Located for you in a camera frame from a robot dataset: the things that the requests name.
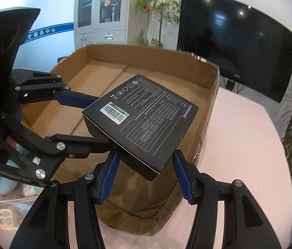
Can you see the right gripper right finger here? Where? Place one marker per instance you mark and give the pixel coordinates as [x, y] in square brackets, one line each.
[245, 224]

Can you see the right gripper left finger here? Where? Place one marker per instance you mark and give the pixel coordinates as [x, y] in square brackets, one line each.
[46, 223]

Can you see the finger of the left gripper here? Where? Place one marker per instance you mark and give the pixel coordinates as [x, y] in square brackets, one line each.
[74, 99]
[79, 147]

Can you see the cream phone case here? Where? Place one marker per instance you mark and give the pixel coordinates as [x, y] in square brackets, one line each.
[7, 221]

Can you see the black product box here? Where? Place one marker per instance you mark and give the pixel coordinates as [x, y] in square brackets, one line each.
[144, 120]

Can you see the brown cardboard box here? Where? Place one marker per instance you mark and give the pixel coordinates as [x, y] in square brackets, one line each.
[135, 204]

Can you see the grey glass door cabinet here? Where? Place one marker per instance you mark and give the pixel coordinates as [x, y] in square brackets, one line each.
[100, 22]

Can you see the green bamboo plant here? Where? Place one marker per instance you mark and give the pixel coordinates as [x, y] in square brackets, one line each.
[154, 23]

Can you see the black television screen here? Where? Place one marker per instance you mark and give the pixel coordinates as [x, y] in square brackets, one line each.
[248, 46]

